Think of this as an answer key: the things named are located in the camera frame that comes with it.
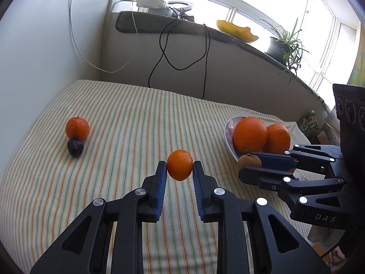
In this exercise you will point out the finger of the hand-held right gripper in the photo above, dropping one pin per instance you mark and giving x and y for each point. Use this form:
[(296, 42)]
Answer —
[(273, 159), (256, 175)]

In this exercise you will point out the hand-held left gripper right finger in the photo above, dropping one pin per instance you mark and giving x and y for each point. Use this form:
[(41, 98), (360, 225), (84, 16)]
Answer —
[(199, 194)]

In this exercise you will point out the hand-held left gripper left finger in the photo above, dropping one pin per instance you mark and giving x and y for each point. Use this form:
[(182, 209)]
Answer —
[(161, 188)]

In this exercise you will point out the brown kiwi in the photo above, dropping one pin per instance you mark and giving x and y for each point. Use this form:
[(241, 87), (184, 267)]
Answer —
[(248, 162)]

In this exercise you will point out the medium mandarin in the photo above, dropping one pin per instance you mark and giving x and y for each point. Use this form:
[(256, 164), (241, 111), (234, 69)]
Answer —
[(290, 170)]

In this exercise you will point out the large mandarin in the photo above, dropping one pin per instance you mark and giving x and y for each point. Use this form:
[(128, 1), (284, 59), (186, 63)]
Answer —
[(278, 138)]

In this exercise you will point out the tiny mandarin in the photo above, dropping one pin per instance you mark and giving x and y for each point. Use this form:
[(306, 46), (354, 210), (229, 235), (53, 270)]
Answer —
[(179, 165)]

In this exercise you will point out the white bowl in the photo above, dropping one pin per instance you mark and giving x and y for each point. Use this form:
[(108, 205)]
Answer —
[(229, 131)]

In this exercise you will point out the brown cardboard box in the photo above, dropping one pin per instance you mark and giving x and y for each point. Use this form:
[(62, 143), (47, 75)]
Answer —
[(323, 137)]

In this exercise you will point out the large orange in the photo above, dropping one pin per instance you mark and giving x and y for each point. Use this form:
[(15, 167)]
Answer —
[(249, 134)]

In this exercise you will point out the green packet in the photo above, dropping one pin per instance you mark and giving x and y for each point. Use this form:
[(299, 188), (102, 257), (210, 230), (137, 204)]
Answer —
[(309, 122)]

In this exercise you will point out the yellow green picture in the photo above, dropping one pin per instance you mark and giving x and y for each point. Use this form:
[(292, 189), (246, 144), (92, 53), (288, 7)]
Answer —
[(358, 74)]

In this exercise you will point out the striped cloth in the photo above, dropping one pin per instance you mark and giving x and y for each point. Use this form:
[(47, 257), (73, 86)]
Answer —
[(128, 114)]

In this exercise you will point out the black plum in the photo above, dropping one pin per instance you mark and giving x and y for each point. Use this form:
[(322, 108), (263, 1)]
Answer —
[(75, 148)]

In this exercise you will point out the small mandarin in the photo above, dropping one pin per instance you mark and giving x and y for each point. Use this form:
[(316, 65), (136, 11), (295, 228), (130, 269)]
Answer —
[(77, 128)]

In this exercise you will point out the potted spider plant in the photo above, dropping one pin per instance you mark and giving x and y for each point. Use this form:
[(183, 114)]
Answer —
[(276, 48)]

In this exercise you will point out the white round device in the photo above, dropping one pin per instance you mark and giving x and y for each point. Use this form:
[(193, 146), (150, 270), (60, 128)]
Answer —
[(171, 12)]

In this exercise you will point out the white power adapter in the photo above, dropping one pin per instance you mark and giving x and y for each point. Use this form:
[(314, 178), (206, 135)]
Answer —
[(151, 2)]

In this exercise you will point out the white cabinet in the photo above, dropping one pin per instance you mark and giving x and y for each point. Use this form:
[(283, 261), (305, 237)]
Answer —
[(34, 48)]

